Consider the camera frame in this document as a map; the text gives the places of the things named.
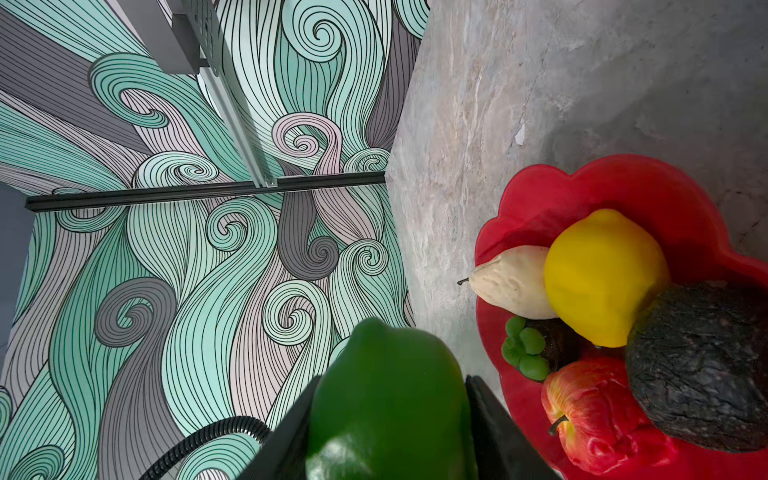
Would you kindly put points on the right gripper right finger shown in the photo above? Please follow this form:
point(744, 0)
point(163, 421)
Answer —
point(501, 449)

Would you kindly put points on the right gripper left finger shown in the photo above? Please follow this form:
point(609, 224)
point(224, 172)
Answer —
point(283, 454)

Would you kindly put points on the dark purple mangosteen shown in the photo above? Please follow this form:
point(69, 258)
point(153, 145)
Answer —
point(538, 348)

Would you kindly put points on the green lime fruit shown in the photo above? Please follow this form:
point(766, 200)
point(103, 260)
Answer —
point(393, 405)

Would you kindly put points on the pale yellow pear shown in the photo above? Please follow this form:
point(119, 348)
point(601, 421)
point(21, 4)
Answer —
point(514, 281)

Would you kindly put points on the yellow lemon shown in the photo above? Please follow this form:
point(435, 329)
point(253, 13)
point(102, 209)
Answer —
point(600, 272)

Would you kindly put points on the black avocado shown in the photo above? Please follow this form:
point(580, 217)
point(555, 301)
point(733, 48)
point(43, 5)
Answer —
point(696, 361)

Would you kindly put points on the black frame post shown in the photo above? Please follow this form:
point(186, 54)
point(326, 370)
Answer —
point(61, 202)

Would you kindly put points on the aluminium rail back wall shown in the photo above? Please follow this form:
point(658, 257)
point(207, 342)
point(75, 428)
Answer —
point(226, 91)

